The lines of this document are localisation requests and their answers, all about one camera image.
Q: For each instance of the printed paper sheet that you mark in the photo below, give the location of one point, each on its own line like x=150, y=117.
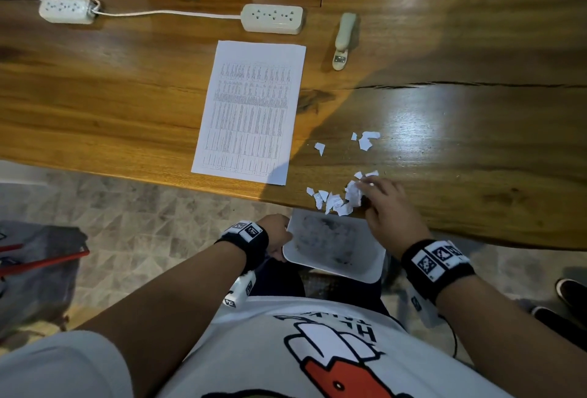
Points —
x=250, y=111

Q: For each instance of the white power strip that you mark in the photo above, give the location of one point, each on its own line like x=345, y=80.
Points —
x=66, y=9
x=273, y=18

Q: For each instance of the person's left fingers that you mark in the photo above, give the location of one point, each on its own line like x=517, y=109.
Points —
x=284, y=239

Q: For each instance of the person's right fingers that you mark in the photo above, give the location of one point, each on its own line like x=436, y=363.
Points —
x=380, y=186

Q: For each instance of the person's right forearm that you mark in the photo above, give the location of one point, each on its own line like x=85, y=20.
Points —
x=504, y=342

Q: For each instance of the person's right hand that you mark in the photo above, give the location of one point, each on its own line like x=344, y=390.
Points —
x=394, y=219

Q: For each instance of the person's left forearm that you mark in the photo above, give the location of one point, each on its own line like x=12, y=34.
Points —
x=174, y=301

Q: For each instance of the white paper piece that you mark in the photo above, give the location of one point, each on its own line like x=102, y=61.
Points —
x=352, y=193

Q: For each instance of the person's left hand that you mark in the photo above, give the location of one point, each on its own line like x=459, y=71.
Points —
x=275, y=232

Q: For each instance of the black marker wristband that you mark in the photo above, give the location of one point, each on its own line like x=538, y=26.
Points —
x=247, y=239
x=435, y=267

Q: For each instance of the scattered torn paper scraps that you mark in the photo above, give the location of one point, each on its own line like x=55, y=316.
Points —
x=334, y=203

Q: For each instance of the black shoe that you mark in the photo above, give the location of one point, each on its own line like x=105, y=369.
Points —
x=562, y=326
x=573, y=294

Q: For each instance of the white printed t-shirt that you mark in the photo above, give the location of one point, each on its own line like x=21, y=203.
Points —
x=275, y=356

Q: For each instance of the cream stapler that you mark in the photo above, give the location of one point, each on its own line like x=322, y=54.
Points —
x=344, y=37

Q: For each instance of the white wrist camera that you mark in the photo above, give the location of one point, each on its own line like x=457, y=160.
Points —
x=424, y=308
x=241, y=290

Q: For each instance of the dark trousers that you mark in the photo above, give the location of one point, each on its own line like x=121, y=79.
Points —
x=277, y=281

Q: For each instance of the white plastic tray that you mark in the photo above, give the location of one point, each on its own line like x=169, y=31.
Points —
x=334, y=246

